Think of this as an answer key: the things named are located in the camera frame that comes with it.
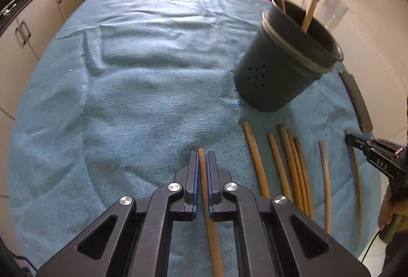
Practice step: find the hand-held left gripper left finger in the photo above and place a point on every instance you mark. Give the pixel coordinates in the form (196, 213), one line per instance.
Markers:
(195, 187)

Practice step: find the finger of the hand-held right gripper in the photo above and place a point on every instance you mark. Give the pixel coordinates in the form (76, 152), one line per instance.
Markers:
(377, 159)

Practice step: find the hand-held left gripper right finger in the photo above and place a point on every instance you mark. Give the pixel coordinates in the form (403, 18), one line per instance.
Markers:
(210, 187)

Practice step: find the bunch of brown chopsticks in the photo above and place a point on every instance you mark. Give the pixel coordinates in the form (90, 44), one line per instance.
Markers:
(255, 159)

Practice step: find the black utensil holder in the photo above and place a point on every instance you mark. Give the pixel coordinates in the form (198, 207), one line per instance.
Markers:
(271, 79)

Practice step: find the person's right hand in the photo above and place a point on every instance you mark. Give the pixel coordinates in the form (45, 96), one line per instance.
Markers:
(388, 210)

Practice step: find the black phone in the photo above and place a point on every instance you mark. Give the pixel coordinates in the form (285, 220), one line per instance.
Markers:
(357, 98)

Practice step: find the blue towel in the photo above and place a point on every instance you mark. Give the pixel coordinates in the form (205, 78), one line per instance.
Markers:
(127, 104)

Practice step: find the white kitchen base cabinets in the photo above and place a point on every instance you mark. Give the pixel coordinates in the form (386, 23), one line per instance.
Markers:
(41, 9)

